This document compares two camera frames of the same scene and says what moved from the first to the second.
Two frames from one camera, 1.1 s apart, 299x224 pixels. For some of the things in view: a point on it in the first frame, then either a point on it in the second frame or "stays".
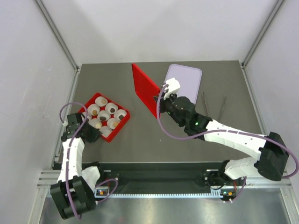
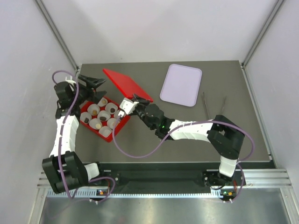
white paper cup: x=96 y=122 stays
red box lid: x=145 y=88 → x=126 y=85
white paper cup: x=93 y=109 stays
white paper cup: x=101 y=101 stays
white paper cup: x=111 y=108 stays
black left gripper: x=96 y=133 → x=97 y=95
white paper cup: x=89 y=115 stays
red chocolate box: x=105 y=114 stays
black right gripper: x=162 y=102 → x=140 y=100
